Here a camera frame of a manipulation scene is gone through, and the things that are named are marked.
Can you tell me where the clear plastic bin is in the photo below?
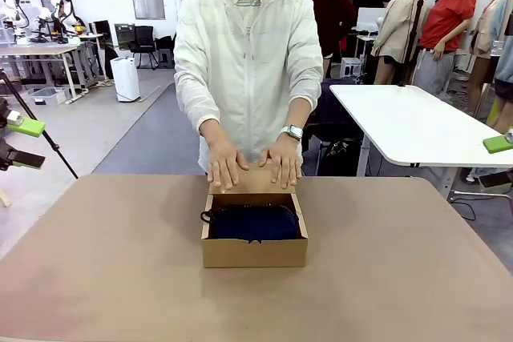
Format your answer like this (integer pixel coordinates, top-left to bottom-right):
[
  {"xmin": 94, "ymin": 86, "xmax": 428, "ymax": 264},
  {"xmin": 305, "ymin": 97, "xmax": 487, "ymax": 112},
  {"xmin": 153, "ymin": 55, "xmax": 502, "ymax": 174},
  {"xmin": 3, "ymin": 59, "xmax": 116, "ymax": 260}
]
[{"xmin": 26, "ymin": 87, "xmax": 67, "ymax": 107}]

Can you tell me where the person's left hand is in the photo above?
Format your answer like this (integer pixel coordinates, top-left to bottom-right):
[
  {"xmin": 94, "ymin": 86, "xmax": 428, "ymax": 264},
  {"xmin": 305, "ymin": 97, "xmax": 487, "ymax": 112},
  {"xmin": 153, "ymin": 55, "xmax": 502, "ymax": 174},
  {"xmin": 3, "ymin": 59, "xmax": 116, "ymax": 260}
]
[{"xmin": 257, "ymin": 144, "xmax": 303, "ymax": 191}]

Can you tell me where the figure in red shirt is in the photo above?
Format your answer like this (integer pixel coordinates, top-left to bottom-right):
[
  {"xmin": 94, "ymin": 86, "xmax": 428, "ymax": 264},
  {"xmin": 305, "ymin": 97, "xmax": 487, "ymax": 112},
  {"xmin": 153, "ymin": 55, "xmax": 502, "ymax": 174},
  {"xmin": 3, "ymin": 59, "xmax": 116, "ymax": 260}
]
[{"xmin": 414, "ymin": 0, "xmax": 478, "ymax": 99}]

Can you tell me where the grey workbench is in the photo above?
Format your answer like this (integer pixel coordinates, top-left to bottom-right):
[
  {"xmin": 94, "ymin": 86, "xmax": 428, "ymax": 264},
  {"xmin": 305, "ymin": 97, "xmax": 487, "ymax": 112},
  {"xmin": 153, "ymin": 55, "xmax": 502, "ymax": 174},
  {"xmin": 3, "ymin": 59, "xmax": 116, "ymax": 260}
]
[{"xmin": 0, "ymin": 33, "xmax": 108, "ymax": 103}]

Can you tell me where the person in white jacket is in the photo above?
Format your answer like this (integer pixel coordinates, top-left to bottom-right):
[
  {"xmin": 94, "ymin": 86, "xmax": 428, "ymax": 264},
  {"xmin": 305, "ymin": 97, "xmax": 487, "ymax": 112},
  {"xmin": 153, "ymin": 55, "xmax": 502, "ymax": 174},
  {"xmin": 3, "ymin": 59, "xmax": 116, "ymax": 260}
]
[{"xmin": 172, "ymin": 0, "xmax": 325, "ymax": 177}]

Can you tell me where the person's right hand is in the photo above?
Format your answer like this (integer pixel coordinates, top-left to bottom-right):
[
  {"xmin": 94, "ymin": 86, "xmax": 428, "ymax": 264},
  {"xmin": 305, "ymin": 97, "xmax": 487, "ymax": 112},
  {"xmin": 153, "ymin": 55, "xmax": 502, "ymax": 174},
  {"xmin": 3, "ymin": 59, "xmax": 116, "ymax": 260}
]
[{"xmin": 206, "ymin": 142, "xmax": 250, "ymax": 191}]

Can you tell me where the person's left forearm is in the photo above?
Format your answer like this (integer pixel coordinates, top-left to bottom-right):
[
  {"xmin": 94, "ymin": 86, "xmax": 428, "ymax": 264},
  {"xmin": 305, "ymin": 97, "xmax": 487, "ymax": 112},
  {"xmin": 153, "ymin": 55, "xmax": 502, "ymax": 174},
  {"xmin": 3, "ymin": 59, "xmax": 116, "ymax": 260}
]
[{"xmin": 276, "ymin": 96, "xmax": 314, "ymax": 147}]

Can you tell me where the mannequin in dark red sweater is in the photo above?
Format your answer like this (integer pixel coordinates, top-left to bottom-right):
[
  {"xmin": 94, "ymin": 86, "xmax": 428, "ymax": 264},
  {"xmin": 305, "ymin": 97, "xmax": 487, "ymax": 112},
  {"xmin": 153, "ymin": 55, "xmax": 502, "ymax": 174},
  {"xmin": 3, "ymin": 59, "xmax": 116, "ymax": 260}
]
[{"xmin": 309, "ymin": 0, "xmax": 357, "ymax": 78}]

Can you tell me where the black stand pole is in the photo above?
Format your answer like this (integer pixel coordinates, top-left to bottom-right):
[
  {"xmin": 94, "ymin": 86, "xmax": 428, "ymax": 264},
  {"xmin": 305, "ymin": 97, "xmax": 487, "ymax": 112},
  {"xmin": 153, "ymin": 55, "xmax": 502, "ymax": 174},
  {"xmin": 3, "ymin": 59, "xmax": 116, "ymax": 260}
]
[{"xmin": 398, "ymin": 0, "xmax": 427, "ymax": 87}]

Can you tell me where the brown cardboard box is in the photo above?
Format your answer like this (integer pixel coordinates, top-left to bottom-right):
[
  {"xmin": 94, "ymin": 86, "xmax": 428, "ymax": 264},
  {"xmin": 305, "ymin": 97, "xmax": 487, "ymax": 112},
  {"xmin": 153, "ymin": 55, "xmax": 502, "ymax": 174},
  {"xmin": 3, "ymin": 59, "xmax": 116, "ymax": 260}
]
[{"xmin": 200, "ymin": 163, "xmax": 309, "ymax": 269}]

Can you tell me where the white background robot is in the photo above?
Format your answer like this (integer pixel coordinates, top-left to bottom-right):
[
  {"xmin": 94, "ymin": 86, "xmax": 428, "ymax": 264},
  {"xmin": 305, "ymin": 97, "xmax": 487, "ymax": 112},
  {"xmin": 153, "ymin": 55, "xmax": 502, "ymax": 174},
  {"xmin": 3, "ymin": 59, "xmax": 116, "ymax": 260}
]
[
  {"xmin": 0, "ymin": 0, "xmax": 32, "ymax": 46},
  {"xmin": 38, "ymin": 0, "xmax": 87, "ymax": 44}
]

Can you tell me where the white table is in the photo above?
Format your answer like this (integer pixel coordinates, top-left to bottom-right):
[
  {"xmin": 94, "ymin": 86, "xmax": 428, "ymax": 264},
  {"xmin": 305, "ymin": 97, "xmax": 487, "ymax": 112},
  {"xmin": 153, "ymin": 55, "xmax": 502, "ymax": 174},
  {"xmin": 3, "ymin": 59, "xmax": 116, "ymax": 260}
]
[{"xmin": 329, "ymin": 84, "xmax": 513, "ymax": 201}]

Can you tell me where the mannequin in beige coat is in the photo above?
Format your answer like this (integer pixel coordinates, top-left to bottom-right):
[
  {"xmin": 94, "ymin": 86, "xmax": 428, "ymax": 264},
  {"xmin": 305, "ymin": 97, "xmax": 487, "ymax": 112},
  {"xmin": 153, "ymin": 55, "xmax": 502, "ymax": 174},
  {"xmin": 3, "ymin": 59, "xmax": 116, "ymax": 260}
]
[{"xmin": 370, "ymin": 0, "xmax": 426, "ymax": 86}]

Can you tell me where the navy blue zipper pouch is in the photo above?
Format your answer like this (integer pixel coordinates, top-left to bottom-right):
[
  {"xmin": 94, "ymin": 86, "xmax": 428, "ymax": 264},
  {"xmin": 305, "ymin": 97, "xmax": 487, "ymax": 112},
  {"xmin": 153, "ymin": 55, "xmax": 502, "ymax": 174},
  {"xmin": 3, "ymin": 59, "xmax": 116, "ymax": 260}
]
[{"xmin": 200, "ymin": 204, "xmax": 301, "ymax": 243}]

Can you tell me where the black bag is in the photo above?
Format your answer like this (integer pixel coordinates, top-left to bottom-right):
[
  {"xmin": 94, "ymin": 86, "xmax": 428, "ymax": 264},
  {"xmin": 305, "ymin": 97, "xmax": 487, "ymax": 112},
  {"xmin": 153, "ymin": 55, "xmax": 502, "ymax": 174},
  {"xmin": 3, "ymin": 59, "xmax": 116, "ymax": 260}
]
[{"xmin": 319, "ymin": 139, "xmax": 364, "ymax": 177}]

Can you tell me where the white storage cube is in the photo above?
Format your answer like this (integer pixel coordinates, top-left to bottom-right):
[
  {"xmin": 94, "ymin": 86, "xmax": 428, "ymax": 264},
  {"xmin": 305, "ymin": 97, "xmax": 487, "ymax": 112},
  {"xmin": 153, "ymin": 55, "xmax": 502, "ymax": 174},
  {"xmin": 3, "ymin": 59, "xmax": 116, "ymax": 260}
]
[{"xmin": 340, "ymin": 57, "xmax": 364, "ymax": 79}]

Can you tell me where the white air purifier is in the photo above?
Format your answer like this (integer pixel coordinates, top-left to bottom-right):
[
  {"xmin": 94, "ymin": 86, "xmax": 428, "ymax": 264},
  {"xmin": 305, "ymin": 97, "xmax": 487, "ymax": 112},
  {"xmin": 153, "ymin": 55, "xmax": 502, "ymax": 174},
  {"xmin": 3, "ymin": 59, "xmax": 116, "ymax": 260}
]
[{"xmin": 110, "ymin": 56, "xmax": 142, "ymax": 103}]

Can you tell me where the person's right forearm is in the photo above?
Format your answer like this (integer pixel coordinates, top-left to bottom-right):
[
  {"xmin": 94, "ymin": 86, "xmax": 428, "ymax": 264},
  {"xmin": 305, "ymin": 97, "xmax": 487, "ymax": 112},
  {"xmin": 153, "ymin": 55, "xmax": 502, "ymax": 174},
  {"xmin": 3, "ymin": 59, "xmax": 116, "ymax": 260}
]
[{"xmin": 198, "ymin": 116, "xmax": 226, "ymax": 147}]

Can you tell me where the pale green wristwatch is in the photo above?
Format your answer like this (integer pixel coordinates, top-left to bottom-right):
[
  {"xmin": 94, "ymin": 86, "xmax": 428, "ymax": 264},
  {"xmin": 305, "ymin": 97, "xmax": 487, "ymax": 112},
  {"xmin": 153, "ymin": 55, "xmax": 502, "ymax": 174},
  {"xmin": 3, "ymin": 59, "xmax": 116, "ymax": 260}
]
[{"xmin": 280, "ymin": 125, "xmax": 305, "ymax": 143}]

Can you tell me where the black office chair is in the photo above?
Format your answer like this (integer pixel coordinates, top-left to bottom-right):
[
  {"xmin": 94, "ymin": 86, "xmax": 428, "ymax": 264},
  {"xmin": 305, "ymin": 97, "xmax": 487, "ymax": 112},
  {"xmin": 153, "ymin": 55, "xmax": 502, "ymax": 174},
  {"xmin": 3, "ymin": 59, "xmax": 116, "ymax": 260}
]
[
  {"xmin": 131, "ymin": 25, "xmax": 159, "ymax": 70},
  {"xmin": 156, "ymin": 35, "xmax": 176, "ymax": 70}
]

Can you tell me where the black tripod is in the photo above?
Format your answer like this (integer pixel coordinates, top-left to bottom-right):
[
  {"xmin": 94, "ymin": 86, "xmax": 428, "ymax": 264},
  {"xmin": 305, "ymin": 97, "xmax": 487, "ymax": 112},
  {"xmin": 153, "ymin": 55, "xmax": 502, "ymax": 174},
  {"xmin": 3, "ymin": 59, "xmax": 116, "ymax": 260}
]
[{"xmin": 0, "ymin": 68, "xmax": 79, "ymax": 180}]

